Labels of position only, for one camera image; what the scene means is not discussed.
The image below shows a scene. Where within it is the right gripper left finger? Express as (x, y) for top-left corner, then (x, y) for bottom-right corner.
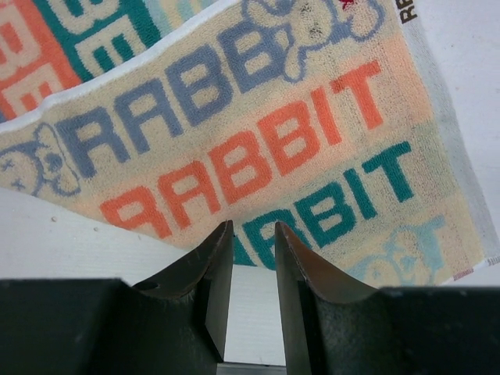
(1, 221), (234, 374)

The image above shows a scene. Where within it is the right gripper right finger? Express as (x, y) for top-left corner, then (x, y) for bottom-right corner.
(275, 222), (499, 374)

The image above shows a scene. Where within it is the rabbit print towel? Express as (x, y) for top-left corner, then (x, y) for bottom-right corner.
(1, 1), (499, 286)

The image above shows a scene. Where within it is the aluminium front rail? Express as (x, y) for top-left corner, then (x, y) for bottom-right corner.
(216, 362), (287, 375)

